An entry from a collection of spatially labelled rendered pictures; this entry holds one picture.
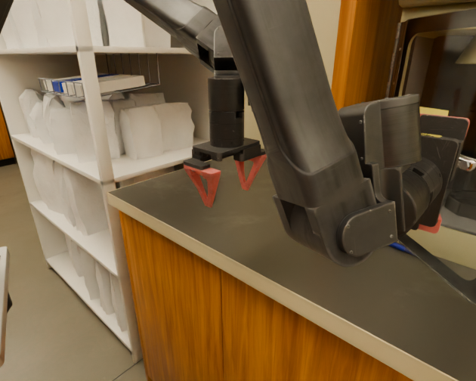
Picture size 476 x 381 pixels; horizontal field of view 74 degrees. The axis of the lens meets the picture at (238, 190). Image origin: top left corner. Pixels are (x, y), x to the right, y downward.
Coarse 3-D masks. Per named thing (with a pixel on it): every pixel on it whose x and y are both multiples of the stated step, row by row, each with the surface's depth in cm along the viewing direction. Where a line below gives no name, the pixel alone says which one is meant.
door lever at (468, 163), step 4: (460, 156) 41; (464, 156) 41; (468, 156) 41; (460, 160) 41; (464, 160) 40; (468, 160) 40; (472, 160) 40; (460, 164) 41; (464, 164) 40; (468, 164) 40; (472, 164) 40; (460, 168) 41; (464, 168) 40; (468, 168) 40; (472, 168) 40
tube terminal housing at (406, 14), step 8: (408, 8) 58; (416, 8) 57; (424, 8) 56; (432, 8) 55; (440, 8) 54; (448, 8) 54; (456, 8) 53; (464, 8) 52; (408, 16) 58; (416, 16) 57
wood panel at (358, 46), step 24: (360, 0) 56; (384, 0) 63; (360, 24) 58; (384, 24) 66; (336, 48) 59; (360, 48) 61; (384, 48) 70; (336, 72) 61; (360, 72) 64; (384, 72) 73; (336, 96) 62; (360, 96) 67; (384, 96) 77
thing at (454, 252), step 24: (408, 24) 56; (432, 24) 51; (456, 24) 46; (408, 48) 56; (432, 48) 51; (456, 48) 46; (408, 72) 57; (432, 72) 51; (456, 72) 47; (432, 96) 52; (456, 96) 47; (456, 168) 48; (456, 192) 48; (456, 216) 48; (408, 240) 60; (432, 240) 54; (456, 240) 49; (432, 264) 54; (456, 264) 49; (456, 288) 49
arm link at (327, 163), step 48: (240, 0) 20; (288, 0) 21; (240, 48) 22; (288, 48) 22; (288, 96) 22; (288, 144) 23; (336, 144) 24; (288, 192) 26; (336, 192) 24; (336, 240) 25
